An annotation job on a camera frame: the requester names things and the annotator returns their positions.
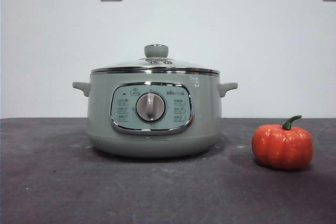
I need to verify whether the glass lid with green knob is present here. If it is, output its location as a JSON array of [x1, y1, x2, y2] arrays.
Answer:
[[90, 43, 220, 75]]

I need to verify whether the orange toy pumpkin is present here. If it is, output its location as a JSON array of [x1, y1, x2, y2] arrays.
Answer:
[[251, 115, 314, 170]]

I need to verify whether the green electric cooking pot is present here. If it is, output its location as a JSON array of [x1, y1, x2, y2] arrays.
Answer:
[[72, 72, 239, 159]]

